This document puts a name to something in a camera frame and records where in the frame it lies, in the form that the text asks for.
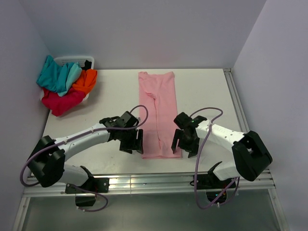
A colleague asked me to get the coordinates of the orange t shirt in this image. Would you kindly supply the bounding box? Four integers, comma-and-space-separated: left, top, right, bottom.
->
72, 69, 98, 95

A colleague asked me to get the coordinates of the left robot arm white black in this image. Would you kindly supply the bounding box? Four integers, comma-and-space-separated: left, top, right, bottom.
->
26, 111, 143, 192

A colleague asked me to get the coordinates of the black t shirt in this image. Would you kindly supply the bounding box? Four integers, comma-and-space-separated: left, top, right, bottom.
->
82, 60, 92, 70

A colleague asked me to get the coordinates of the white laundry basket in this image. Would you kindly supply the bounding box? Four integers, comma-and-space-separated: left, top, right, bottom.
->
40, 55, 94, 106

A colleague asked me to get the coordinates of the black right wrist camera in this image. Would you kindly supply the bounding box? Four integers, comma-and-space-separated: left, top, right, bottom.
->
174, 112, 192, 130

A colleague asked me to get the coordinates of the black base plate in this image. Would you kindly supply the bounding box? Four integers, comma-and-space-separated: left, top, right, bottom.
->
65, 178, 109, 194
196, 174, 232, 190

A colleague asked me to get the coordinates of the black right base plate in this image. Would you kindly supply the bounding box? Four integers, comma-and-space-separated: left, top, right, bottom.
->
196, 174, 232, 190

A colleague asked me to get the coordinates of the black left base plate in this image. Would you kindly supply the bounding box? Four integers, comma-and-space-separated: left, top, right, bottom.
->
65, 178, 109, 194

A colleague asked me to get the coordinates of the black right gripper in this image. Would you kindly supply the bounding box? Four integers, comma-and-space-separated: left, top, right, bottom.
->
171, 128, 200, 158

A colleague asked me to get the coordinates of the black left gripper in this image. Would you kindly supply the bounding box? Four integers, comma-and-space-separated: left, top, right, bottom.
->
119, 128, 143, 154

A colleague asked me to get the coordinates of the teal t shirt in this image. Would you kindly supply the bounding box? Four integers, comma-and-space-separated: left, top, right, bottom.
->
36, 55, 82, 97

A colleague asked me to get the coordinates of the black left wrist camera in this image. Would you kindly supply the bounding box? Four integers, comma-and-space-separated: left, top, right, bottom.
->
118, 111, 139, 128

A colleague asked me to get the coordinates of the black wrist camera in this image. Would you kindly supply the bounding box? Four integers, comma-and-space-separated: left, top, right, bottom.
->
174, 112, 192, 130
118, 111, 139, 128

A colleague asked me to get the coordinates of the pink t shirt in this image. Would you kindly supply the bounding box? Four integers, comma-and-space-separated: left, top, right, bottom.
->
138, 72, 182, 159

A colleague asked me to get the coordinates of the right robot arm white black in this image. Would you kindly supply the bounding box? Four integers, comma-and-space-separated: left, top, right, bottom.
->
171, 112, 273, 188

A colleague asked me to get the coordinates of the magenta t shirt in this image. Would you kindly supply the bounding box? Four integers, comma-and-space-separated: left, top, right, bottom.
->
41, 88, 86, 116

